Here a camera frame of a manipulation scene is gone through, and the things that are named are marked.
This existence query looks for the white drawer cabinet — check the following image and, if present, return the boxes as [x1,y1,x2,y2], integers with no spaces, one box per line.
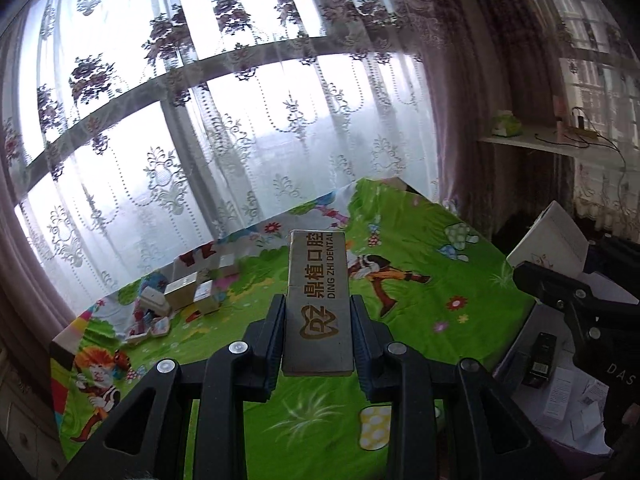
[0,350,63,466]

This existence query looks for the power strip cable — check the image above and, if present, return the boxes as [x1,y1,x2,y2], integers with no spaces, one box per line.
[597,132,630,201]

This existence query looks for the purple-edged cardboard storage box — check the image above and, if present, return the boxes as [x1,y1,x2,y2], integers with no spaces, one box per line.
[492,260,640,466]

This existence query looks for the pink drape curtain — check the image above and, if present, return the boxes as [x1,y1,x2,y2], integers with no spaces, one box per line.
[390,0,576,241]
[0,160,76,356]

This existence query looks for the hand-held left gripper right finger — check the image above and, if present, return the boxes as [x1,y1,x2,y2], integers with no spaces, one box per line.
[350,294,556,480]

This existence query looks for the green cartoon printed bed sheet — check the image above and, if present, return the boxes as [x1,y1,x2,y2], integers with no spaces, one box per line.
[50,177,538,466]

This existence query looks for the medium white box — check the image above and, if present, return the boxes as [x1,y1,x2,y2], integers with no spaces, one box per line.
[192,280,222,317]

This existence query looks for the flat white box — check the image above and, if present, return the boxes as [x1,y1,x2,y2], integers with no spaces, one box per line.
[137,287,169,317]

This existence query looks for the green tissue pack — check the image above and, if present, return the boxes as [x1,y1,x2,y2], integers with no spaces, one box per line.
[490,109,524,137]

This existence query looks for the large white box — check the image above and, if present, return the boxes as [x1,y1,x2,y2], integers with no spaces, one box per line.
[506,201,590,277]

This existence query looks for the pink flat box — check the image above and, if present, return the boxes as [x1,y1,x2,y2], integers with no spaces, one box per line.
[124,315,172,347]

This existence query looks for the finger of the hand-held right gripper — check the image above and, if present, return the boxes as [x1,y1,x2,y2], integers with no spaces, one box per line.
[513,261,640,358]

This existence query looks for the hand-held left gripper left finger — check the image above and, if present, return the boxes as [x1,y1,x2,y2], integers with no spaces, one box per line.
[57,294,288,480]

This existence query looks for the white lace curtain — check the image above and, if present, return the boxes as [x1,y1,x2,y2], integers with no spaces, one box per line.
[0,0,451,311]
[540,0,640,231]

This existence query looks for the black box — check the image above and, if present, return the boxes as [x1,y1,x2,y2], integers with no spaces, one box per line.
[521,332,558,389]

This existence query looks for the white leaflets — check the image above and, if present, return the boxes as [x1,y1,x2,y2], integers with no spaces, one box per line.
[542,366,583,423]

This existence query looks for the long white printed box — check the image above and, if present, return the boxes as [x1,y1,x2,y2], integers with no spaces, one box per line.
[164,271,199,311]

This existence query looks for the narrow box gold print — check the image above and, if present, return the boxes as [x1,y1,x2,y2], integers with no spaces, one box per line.
[281,230,357,377]

